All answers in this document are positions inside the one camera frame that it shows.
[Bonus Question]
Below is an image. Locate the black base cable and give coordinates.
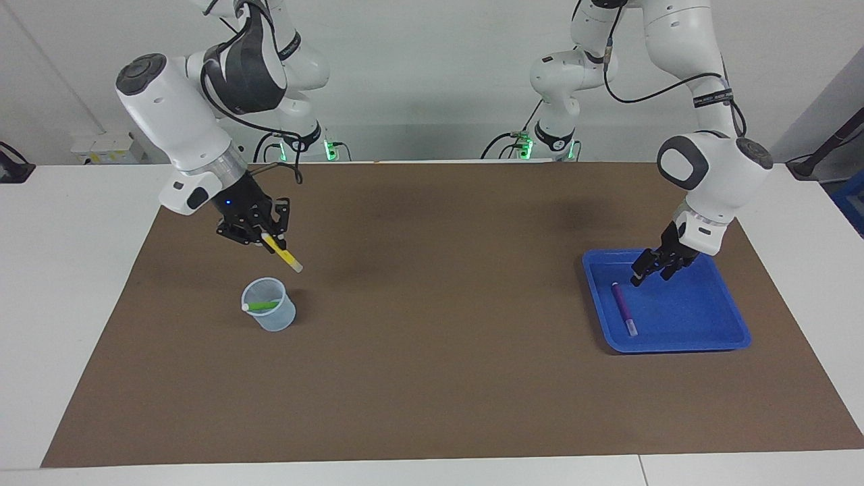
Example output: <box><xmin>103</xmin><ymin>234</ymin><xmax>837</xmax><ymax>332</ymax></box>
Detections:
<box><xmin>253</xmin><ymin>132</ymin><xmax>284</xmax><ymax>163</ymax></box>
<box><xmin>481</xmin><ymin>100</ymin><xmax>544</xmax><ymax>160</ymax></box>

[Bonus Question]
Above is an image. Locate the blue plastic tray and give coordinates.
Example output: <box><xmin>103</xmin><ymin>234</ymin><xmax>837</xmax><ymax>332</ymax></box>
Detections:
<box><xmin>582</xmin><ymin>248</ymin><xmax>752</xmax><ymax>354</ymax></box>

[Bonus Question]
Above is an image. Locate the yellow pen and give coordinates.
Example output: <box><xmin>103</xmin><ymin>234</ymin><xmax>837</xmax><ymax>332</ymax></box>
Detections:
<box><xmin>262</xmin><ymin>233</ymin><xmax>304</xmax><ymax>273</ymax></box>

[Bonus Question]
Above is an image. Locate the blue crate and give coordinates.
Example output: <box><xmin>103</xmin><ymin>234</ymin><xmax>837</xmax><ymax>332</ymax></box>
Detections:
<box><xmin>832</xmin><ymin>177</ymin><xmax>864</xmax><ymax>237</ymax></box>

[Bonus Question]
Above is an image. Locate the brown table mat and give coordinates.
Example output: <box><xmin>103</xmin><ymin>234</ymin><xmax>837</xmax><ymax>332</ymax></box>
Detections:
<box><xmin>40</xmin><ymin>161</ymin><xmax>864</xmax><ymax>468</ymax></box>

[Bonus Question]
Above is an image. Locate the white wall outlet box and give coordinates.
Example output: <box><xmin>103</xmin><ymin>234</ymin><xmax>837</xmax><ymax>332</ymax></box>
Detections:
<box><xmin>71</xmin><ymin>132</ymin><xmax>146</xmax><ymax>165</ymax></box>

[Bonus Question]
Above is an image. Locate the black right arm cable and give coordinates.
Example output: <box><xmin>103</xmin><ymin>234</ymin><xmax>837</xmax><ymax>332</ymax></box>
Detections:
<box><xmin>199</xmin><ymin>0</ymin><xmax>303</xmax><ymax>184</ymax></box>

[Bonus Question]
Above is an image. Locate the translucent plastic cup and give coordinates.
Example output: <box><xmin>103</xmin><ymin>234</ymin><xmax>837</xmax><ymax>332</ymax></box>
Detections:
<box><xmin>241</xmin><ymin>277</ymin><xmax>296</xmax><ymax>332</ymax></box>

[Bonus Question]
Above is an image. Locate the black desk clamp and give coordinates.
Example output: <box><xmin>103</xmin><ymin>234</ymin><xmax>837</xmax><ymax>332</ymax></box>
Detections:
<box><xmin>0</xmin><ymin>142</ymin><xmax>36</xmax><ymax>184</ymax></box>

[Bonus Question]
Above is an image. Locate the purple pen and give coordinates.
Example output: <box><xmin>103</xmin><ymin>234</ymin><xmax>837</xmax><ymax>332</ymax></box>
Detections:
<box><xmin>611</xmin><ymin>281</ymin><xmax>639</xmax><ymax>336</ymax></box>

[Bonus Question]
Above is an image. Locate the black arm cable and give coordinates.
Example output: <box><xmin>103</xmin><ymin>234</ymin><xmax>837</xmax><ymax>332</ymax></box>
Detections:
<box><xmin>199</xmin><ymin>0</ymin><xmax>303</xmax><ymax>184</ymax></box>
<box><xmin>574</xmin><ymin>0</ymin><xmax>749</xmax><ymax>139</ymax></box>

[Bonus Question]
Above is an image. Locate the black stand pole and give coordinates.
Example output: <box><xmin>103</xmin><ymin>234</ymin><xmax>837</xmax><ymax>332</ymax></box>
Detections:
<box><xmin>786</xmin><ymin>108</ymin><xmax>864</xmax><ymax>180</ymax></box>

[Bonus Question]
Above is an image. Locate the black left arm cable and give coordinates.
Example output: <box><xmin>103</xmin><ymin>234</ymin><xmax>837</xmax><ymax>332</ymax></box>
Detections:
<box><xmin>574</xmin><ymin>0</ymin><xmax>749</xmax><ymax>139</ymax></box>

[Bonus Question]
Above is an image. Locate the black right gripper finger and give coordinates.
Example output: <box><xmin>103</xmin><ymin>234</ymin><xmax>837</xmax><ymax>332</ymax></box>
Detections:
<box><xmin>217</xmin><ymin>226</ymin><xmax>271</xmax><ymax>247</ymax></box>
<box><xmin>270</xmin><ymin>197</ymin><xmax>291</xmax><ymax>237</ymax></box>

